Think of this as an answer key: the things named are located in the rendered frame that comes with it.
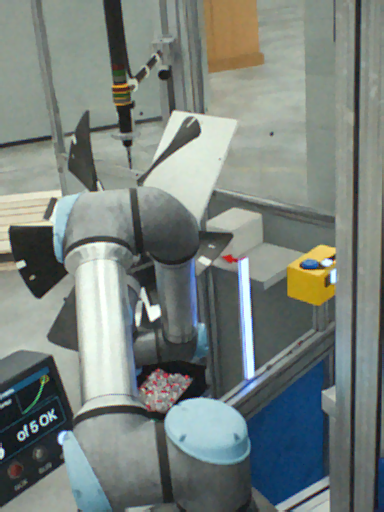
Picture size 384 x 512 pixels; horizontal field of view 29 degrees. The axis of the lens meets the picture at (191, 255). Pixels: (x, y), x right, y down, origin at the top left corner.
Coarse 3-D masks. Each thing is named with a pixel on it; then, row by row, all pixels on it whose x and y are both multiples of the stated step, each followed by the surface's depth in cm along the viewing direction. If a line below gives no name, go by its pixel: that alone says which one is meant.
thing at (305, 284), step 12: (312, 252) 196; (324, 252) 195; (300, 264) 189; (288, 276) 191; (300, 276) 188; (312, 276) 185; (324, 276) 186; (288, 288) 192; (300, 288) 189; (312, 288) 187; (324, 288) 187; (312, 300) 188; (324, 300) 189
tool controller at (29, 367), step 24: (0, 360) 130; (24, 360) 126; (48, 360) 125; (0, 384) 119; (24, 384) 122; (48, 384) 125; (0, 408) 119; (24, 408) 122; (48, 408) 125; (24, 432) 122; (48, 432) 125; (24, 456) 122; (48, 456) 125; (0, 480) 119; (24, 480) 122; (0, 504) 119
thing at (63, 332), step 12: (72, 288) 191; (72, 300) 190; (60, 312) 189; (72, 312) 189; (60, 324) 189; (72, 324) 188; (48, 336) 189; (60, 336) 188; (72, 336) 188; (72, 348) 187
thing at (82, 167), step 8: (88, 112) 207; (80, 120) 211; (88, 120) 206; (80, 128) 210; (88, 128) 205; (80, 136) 210; (88, 136) 205; (72, 144) 216; (80, 144) 210; (88, 144) 204; (80, 152) 210; (88, 152) 204; (72, 160) 218; (80, 160) 212; (88, 160) 205; (72, 168) 220; (80, 168) 214; (88, 168) 205; (80, 176) 215; (88, 176) 207; (96, 176) 200; (88, 184) 210; (96, 184) 202
